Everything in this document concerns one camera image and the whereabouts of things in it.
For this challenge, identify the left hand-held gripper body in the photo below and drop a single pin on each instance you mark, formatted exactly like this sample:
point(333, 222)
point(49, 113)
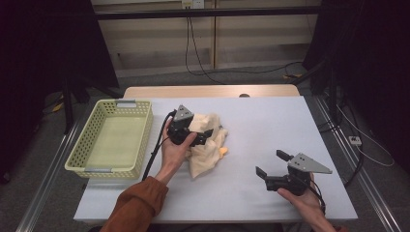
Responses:
point(180, 129)

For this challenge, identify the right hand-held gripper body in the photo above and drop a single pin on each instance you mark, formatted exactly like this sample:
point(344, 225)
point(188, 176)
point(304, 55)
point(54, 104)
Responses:
point(301, 166)

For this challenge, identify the cream cloth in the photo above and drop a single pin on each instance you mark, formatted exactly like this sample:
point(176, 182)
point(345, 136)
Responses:
point(203, 158)

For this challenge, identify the pale green plastic basket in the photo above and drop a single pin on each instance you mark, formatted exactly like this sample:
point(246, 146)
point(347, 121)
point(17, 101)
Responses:
point(112, 138)

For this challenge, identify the person's left hand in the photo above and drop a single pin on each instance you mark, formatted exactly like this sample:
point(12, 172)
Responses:
point(172, 158)

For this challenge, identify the person's right hand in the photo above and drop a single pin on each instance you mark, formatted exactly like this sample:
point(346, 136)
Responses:
point(306, 204)

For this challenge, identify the white table cover sheet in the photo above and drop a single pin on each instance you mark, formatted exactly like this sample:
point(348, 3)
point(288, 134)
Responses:
point(251, 129)

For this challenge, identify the white power strip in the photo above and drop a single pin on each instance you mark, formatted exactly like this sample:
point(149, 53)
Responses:
point(355, 140)

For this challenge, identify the yellow floor tape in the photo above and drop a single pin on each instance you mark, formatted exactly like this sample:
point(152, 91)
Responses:
point(57, 106)
point(291, 76)

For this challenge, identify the black metal stand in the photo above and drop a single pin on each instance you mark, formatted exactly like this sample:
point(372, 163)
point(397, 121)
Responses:
point(332, 90)

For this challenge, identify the black tripod stand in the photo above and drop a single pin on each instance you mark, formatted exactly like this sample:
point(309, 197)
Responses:
point(68, 106)

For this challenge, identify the black horizontal metal bar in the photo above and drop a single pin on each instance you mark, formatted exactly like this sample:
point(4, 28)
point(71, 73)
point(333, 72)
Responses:
point(225, 13)

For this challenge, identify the dark curtain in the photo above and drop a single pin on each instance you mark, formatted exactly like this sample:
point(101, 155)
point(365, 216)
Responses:
point(38, 48)
point(374, 58)

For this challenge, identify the aluminium floor rail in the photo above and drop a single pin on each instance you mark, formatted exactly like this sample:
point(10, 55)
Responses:
point(357, 167)
point(48, 180)

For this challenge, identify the white wall socket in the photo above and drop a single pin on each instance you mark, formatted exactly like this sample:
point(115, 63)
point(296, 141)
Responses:
point(192, 4)

